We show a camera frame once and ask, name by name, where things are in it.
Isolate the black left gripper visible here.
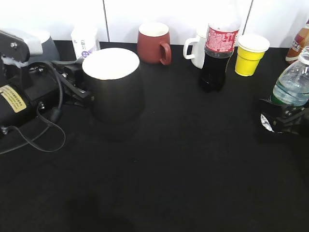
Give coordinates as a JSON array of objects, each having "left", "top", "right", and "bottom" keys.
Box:
[{"left": 0, "top": 60, "right": 94, "bottom": 135}]

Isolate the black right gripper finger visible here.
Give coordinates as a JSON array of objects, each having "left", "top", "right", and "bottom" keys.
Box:
[
  {"left": 272, "top": 114, "right": 309, "bottom": 135},
  {"left": 258, "top": 99, "right": 309, "bottom": 119}
]

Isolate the water bottle green label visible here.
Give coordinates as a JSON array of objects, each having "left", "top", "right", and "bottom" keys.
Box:
[{"left": 260, "top": 45, "right": 309, "bottom": 132}]

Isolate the black ceramic mug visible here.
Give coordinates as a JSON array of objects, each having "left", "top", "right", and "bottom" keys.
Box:
[{"left": 82, "top": 48, "right": 145, "bottom": 124}]

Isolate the yellow paper cup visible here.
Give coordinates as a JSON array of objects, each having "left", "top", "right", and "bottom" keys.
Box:
[{"left": 235, "top": 34, "right": 270, "bottom": 76}]

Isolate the grey ceramic mug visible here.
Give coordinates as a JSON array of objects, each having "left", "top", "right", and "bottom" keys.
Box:
[{"left": 31, "top": 30, "right": 60, "bottom": 62}]

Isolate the white blueberry milk carton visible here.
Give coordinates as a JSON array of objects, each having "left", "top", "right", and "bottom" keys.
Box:
[{"left": 71, "top": 25, "right": 100, "bottom": 60}]

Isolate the brown coffee drink bottle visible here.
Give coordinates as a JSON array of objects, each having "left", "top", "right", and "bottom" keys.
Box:
[{"left": 285, "top": 21, "right": 309, "bottom": 64}]

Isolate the red ceramic mug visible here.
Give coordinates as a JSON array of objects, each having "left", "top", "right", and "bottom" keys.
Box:
[{"left": 137, "top": 22, "right": 172, "bottom": 65}]

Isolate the cola bottle red label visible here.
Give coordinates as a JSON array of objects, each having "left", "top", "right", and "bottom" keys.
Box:
[{"left": 198, "top": 22, "right": 241, "bottom": 92}]

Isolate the white ceramic mug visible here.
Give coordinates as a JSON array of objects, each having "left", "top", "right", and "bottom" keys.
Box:
[{"left": 183, "top": 29, "right": 206, "bottom": 69}]

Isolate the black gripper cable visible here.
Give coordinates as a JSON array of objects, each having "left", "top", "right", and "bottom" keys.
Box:
[{"left": 0, "top": 60, "right": 66, "bottom": 155}]

